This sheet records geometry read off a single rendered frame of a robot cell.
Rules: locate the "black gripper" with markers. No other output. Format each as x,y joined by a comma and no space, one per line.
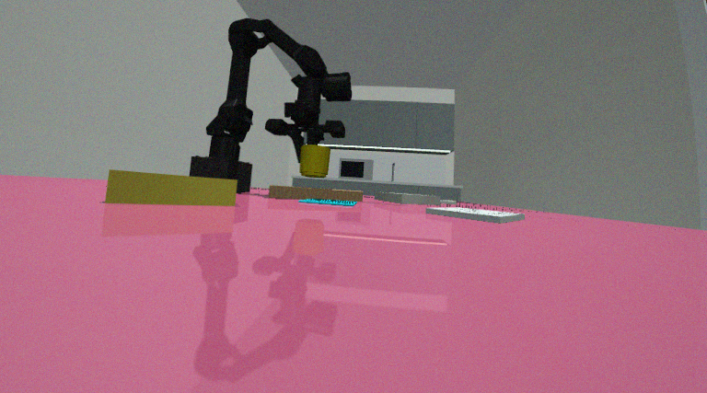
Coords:
314,136

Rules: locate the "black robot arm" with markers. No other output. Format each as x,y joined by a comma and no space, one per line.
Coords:
235,118

